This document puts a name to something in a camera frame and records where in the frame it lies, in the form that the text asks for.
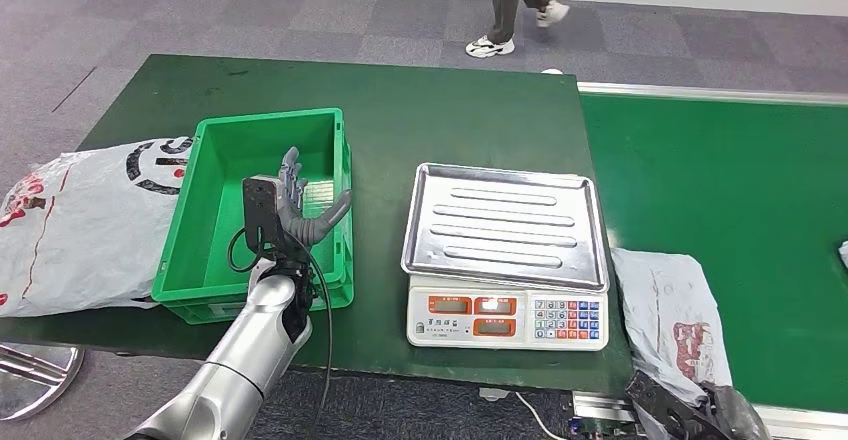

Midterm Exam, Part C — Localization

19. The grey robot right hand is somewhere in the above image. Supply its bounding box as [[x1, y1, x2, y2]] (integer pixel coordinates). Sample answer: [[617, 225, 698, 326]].
[[702, 381, 773, 440]]

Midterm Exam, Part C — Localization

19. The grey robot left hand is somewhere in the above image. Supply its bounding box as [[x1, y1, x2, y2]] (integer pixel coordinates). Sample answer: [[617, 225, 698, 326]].
[[276, 146, 354, 247]]

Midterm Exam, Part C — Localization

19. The green conveyor belt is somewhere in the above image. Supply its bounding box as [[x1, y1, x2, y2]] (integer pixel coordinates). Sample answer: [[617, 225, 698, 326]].
[[579, 92, 848, 415]]

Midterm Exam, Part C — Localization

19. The green plastic crate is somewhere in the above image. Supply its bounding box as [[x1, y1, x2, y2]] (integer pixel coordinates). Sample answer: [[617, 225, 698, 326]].
[[152, 107, 356, 326]]

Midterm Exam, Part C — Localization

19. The green circuit board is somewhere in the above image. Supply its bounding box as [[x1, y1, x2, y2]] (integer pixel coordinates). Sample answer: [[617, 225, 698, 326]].
[[570, 415, 637, 440]]

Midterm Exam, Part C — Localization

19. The white electronic scale body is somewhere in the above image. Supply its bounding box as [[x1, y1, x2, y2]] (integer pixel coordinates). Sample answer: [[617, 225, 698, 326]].
[[405, 271, 609, 352]]

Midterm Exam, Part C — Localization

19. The steel scale tray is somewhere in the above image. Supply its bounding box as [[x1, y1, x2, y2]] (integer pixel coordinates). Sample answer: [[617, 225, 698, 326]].
[[400, 161, 612, 294]]

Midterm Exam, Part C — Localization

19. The large white printed bag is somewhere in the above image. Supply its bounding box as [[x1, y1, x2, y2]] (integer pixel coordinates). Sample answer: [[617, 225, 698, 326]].
[[0, 135, 197, 319]]

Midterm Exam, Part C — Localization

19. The person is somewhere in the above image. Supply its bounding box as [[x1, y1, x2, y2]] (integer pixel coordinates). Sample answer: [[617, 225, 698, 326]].
[[463, 0, 572, 61]]

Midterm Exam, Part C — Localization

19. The chrome chair base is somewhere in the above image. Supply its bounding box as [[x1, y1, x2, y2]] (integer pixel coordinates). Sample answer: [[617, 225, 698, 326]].
[[0, 340, 86, 422]]

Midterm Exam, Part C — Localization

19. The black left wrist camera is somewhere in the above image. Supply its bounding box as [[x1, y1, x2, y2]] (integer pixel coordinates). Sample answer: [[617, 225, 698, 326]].
[[241, 175, 283, 253]]

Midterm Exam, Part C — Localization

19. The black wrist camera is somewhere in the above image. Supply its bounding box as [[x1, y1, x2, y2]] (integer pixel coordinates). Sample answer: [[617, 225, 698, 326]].
[[241, 175, 283, 253], [625, 370, 723, 440]]

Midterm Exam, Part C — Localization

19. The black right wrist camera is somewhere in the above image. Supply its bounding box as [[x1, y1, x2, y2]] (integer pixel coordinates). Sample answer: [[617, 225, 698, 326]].
[[625, 370, 723, 440]]

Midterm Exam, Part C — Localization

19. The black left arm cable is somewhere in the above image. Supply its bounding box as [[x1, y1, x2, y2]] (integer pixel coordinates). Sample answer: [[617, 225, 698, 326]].
[[227, 228, 335, 425]]

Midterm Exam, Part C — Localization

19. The aluminium conveyor side rail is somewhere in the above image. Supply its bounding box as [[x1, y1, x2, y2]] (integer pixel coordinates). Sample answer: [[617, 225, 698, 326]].
[[577, 81, 848, 107], [572, 390, 848, 440]]

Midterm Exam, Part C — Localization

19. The white power cable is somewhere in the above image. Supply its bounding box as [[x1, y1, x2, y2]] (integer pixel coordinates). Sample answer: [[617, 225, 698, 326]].
[[513, 390, 568, 440]]

